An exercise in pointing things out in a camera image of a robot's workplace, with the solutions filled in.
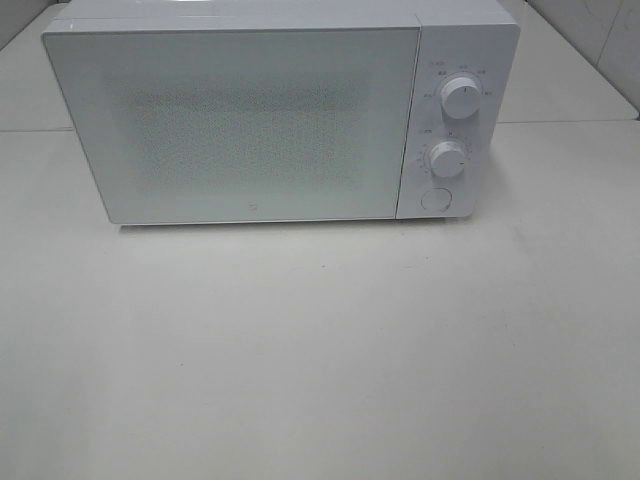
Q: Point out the white microwave oven body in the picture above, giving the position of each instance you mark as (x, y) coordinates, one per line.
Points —
(474, 37)

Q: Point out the white microwave door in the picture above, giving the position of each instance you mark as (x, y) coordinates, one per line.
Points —
(230, 127)

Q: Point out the round door release button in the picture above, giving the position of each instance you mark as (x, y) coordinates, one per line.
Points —
(436, 200)

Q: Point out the white microwave knob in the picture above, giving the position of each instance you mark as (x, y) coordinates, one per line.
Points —
(447, 159)
(460, 96)

